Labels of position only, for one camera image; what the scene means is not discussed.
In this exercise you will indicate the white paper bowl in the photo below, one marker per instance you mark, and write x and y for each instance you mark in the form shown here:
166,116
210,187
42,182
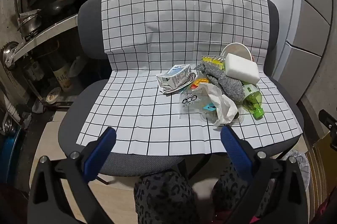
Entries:
237,48

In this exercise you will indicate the person's left leg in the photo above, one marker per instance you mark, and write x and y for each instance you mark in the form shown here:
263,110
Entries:
163,197

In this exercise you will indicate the grey refrigerator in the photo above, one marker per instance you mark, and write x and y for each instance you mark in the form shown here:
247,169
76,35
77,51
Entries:
302,3

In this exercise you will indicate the crumpled white paper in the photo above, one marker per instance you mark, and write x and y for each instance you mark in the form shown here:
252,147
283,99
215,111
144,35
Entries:
223,105

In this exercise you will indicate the steel kitchen counter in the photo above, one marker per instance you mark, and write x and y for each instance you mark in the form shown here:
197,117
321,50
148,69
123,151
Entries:
42,34

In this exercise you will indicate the green plastic bottle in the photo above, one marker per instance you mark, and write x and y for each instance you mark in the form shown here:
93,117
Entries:
252,103

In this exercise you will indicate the white black-grid cloth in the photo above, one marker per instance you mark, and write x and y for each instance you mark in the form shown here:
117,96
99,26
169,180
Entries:
158,16

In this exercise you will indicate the clear plastic bag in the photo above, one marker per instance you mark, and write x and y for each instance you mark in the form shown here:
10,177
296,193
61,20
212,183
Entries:
189,100

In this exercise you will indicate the small patterned bowl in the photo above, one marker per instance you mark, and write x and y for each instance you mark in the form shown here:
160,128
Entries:
54,95

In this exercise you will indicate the black wok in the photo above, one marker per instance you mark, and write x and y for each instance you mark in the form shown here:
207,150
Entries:
62,5

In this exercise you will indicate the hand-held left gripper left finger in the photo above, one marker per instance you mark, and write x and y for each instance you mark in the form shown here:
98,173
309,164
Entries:
101,153

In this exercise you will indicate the grey knitted rag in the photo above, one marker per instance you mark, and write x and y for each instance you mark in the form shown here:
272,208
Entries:
229,86

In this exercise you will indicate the white plate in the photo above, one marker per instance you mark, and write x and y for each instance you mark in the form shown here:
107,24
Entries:
77,66

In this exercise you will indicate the grey office chair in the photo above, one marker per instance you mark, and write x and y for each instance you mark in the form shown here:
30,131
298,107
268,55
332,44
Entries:
89,19

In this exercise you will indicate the person's right leg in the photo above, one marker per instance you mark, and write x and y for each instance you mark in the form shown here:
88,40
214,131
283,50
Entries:
231,195

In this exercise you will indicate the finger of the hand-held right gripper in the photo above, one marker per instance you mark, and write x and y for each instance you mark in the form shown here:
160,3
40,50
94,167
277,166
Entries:
327,120

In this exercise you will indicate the glass bottle pale label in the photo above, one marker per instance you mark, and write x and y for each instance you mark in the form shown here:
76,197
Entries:
63,76

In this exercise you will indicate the steel cooking pot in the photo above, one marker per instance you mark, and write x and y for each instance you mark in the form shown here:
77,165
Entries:
30,24

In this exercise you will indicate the yellow scrub sponge pack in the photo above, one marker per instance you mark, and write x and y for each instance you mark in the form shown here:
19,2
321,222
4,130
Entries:
212,59

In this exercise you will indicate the crushed milk carton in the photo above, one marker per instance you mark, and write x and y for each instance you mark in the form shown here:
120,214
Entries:
176,77

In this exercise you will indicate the white plastic bag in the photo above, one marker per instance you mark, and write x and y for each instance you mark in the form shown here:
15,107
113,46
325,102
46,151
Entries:
301,168

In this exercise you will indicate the white sponge block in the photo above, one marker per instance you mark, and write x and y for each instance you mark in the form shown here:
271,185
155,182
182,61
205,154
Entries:
241,69

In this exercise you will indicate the person's leg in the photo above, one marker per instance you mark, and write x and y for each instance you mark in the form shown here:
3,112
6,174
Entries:
231,195
163,197

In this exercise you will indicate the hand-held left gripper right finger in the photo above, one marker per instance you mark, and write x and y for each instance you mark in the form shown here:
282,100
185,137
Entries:
237,153

